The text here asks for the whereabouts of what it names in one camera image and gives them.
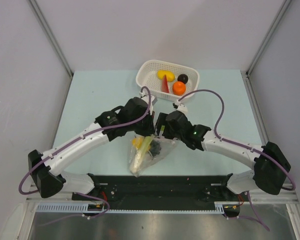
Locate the fake green lettuce leaf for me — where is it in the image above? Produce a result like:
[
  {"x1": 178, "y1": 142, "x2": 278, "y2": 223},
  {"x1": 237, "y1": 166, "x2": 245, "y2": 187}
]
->
[{"x1": 129, "y1": 136, "x2": 154, "y2": 176}]

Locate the clear zip top bag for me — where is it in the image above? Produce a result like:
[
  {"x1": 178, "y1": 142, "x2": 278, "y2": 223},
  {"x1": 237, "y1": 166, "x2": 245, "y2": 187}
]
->
[{"x1": 128, "y1": 135, "x2": 178, "y2": 177}]

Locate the orange fake orange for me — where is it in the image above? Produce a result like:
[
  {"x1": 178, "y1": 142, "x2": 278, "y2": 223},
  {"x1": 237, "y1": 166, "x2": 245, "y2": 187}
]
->
[{"x1": 172, "y1": 81, "x2": 187, "y2": 96}]

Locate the fake watermelon slice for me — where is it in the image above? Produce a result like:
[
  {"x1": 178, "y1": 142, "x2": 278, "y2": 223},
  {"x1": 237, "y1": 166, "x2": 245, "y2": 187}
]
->
[{"x1": 161, "y1": 75, "x2": 169, "y2": 94}]

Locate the dark purple fake plum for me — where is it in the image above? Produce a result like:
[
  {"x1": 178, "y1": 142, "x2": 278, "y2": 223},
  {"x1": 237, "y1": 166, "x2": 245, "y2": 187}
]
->
[{"x1": 177, "y1": 74, "x2": 189, "y2": 84}]

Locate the yellow fake lemon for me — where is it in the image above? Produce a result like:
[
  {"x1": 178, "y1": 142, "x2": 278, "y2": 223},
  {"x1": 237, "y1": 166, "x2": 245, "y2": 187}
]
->
[{"x1": 157, "y1": 70, "x2": 176, "y2": 82}]

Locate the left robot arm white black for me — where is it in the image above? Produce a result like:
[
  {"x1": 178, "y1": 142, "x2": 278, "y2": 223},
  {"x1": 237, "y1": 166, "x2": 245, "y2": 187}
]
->
[{"x1": 28, "y1": 95, "x2": 157, "y2": 200}]

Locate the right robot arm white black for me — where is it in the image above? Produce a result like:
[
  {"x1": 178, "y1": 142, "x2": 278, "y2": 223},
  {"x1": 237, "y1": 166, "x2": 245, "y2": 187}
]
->
[{"x1": 155, "y1": 110, "x2": 291, "y2": 201}]

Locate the yellow fake bell pepper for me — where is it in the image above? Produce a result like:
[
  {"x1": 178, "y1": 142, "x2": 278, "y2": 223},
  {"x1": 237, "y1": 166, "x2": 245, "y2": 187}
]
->
[{"x1": 132, "y1": 136, "x2": 144, "y2": 149}]

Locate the fake black grape bunch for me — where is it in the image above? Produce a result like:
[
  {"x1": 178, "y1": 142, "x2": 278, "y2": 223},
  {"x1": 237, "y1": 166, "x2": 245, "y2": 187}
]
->
[{"x1": 148, "y1": 140, "x2": 162, "y2": 157}]

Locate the white perforated plastic basket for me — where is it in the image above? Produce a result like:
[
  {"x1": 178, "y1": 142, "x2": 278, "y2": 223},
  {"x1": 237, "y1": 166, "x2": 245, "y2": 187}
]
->
[{"x1": 135, "y1": 59, "x2": 200, "y2": 102}]

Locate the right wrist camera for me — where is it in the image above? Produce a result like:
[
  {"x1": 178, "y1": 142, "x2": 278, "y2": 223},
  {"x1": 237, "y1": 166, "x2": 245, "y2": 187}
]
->
[{"x1": 172, "y1": 99, "x2": 188, "y2": 115}]

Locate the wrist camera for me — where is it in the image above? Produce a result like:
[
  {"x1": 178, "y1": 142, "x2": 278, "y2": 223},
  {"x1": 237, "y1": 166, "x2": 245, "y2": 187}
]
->
[
  {"x1": 172, "y1": 99, "x2": 188, "y2": 115},
  {"x1": 139, "y1": 92, "x2": 158, "y2": 112}
]

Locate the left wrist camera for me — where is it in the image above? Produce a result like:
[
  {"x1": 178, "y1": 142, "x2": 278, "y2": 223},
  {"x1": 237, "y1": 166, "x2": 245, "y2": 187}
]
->
[{"x1": 139, "y1": 92, "x2": 158, "y2": 112}]

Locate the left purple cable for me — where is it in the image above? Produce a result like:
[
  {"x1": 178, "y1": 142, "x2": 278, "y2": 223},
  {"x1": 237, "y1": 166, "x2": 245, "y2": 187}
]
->
[{"x1": 18, "y1": 86, "x2": 152, "y2": 195}]

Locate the purple cable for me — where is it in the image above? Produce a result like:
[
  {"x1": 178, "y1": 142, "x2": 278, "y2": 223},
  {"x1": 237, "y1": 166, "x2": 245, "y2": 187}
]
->
[
  {"x1": 177, "y1": 89, "x2": 296, "y2": 191},
  {"x1": 18, "y1": 86, "x2": 152, "y2": 195}
]

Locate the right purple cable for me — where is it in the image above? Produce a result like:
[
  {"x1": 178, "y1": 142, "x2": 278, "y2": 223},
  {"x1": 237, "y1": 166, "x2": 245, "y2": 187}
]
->
[{"x1": 177, "y1": 89, "x2": 296, "y2": 191}]

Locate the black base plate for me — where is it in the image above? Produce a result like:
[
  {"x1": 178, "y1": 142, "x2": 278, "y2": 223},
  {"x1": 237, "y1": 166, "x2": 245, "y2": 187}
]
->
[{"x1": 71, "y1": 175, "x2": 248, "y2": 211}]

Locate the white slotted cable duct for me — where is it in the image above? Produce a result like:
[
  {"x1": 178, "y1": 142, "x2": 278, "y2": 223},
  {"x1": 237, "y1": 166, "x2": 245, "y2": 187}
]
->
[{"x1": 36, "y1": 203, "x2": 106, "y2": 213}]

